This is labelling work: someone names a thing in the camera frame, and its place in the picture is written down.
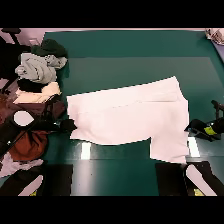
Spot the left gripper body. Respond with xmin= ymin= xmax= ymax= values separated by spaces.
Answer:
xmin=60 ymin=118 xmax=79 ymax=134

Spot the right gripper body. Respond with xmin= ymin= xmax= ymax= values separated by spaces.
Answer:
xmin=184 ymin=118 xmax=222 ymax=143

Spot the white shirt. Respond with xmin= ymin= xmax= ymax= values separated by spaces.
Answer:
xmin=66 ymin=75 xmax=191 ymax=165

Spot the dark maroon garment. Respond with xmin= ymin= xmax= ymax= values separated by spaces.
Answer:
xmin=0 ymin=93 xmax=68 ymax=125

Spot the cream garment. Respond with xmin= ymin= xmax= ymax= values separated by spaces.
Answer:
xmin=13 ymin=81 xmax=63 ymax=105

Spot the rust brown garment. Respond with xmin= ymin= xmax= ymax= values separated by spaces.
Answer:
xmin=8 ymin=129 xmax=51 ymax=163

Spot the black garment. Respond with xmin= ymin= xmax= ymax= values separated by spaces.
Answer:
xmin=16 ymin=78 xmax=51 ymax=95

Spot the grey garment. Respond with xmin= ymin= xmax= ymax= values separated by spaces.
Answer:
xmin=14 ymin=52 xmax=68 ymax=85

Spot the pale lilac garment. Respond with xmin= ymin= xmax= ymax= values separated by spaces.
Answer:
xmin=0 ymin=152 xmax=45 ymax=180

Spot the dark green garment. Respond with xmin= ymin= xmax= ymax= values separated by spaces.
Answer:
xmin=31 ymin=38 xmax=69 ymax=58

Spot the pale patterned garment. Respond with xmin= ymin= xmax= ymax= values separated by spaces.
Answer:
xmin=204 ymin=28 xmax=224 ymax=46

